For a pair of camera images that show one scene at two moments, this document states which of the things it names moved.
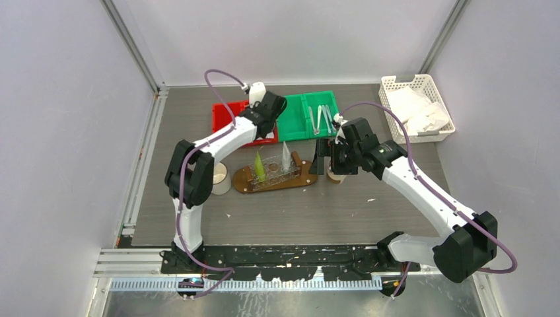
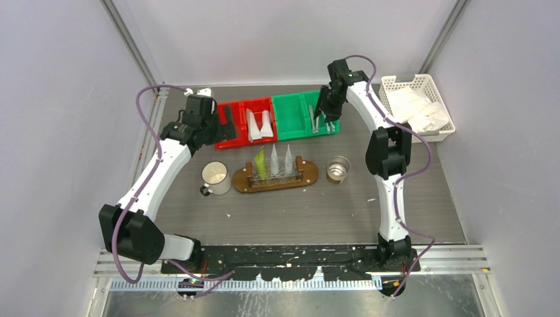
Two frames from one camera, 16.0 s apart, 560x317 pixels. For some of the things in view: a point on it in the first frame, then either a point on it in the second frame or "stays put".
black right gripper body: x=344 y=157 to x=330 y=104
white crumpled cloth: x=417 y=113 stays put
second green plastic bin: x=321 y=108 stays put
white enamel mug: x=221 y=183 stays put
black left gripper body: x=253 y=105 to x=216 y=133
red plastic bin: x=222 y=115 stays put
